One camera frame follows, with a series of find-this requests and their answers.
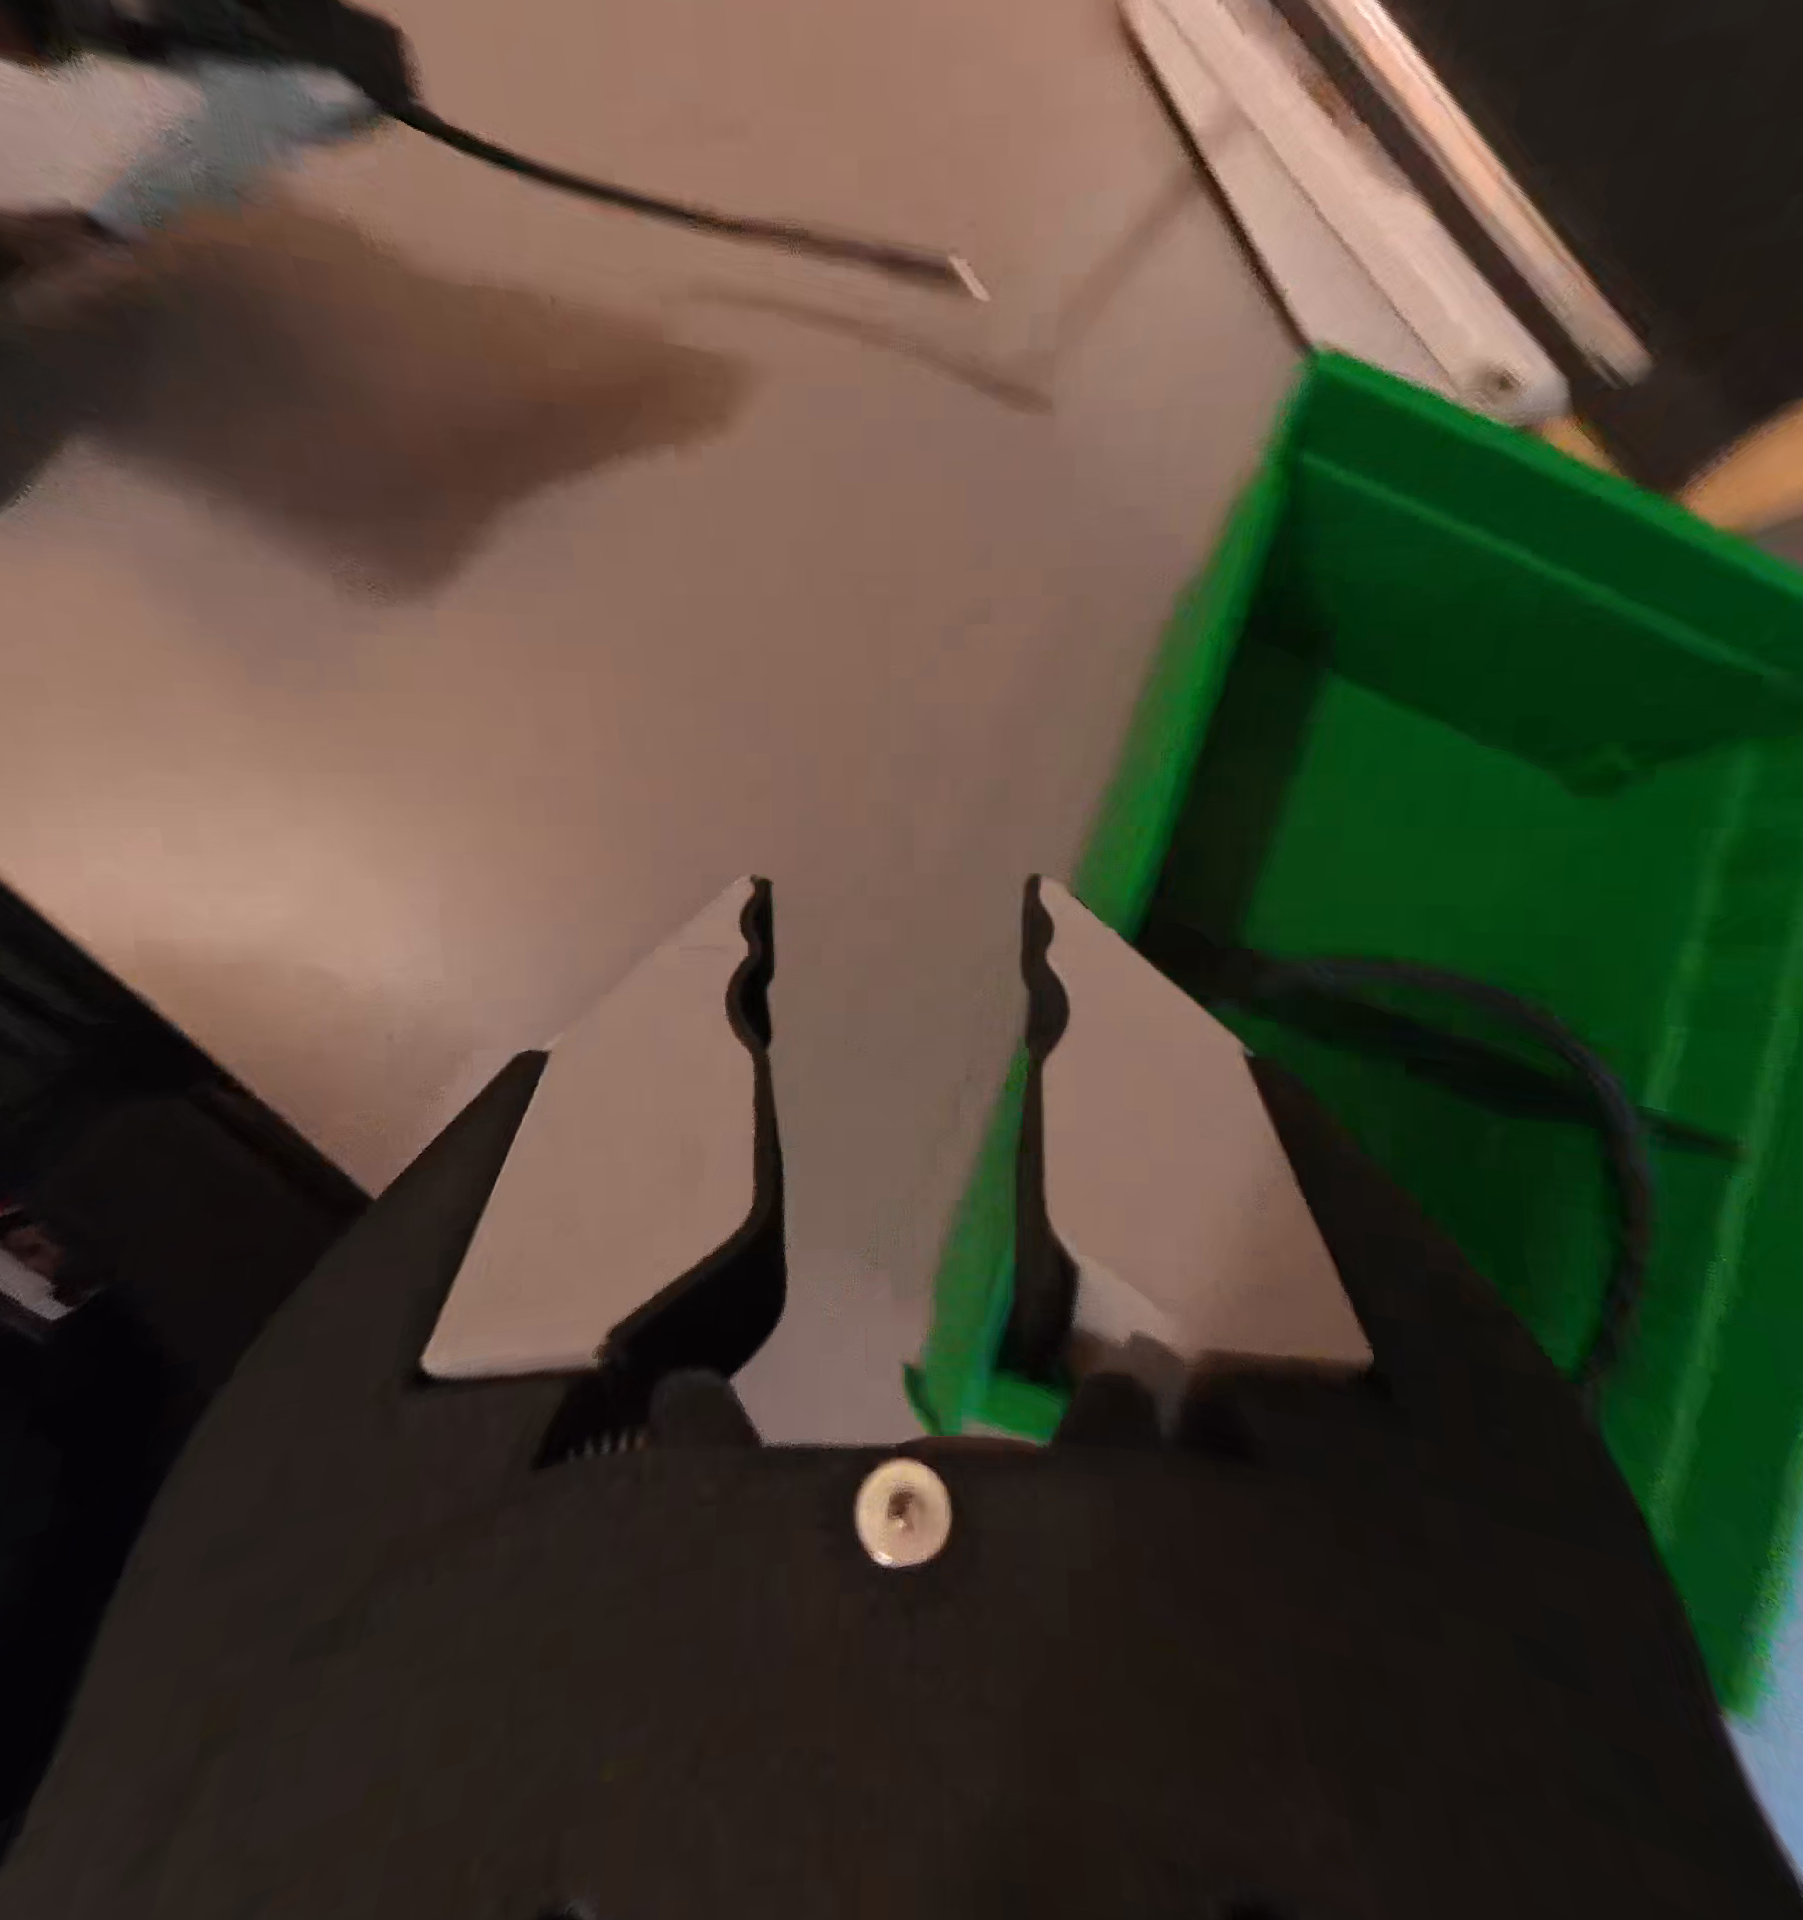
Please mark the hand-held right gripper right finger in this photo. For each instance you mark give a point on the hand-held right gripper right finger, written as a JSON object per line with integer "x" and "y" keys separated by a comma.
{"x": 1170, "y": 1171}

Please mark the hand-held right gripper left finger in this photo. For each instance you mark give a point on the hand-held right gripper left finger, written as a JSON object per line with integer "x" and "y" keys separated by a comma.
{"x": 615, "y": 1154}

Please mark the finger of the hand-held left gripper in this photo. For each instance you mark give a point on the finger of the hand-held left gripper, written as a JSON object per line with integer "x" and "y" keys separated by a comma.
{"x": 225, "y": 128}

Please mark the green plastic bin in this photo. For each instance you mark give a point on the green plastic bin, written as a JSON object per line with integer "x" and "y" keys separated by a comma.
{"x": 1455, "y": 600}

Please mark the light wooden board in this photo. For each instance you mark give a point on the light wooden board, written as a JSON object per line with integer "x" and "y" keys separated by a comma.
{"x": 1756, "y": 459}

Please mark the white monitor stand base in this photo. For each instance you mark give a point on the white monitor stand base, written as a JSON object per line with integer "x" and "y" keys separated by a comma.
{"x": 1336, "y": 197}

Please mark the dark monitor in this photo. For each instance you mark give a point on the dark monitor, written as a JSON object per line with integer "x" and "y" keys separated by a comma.
{"x": 1711, "y": 165}

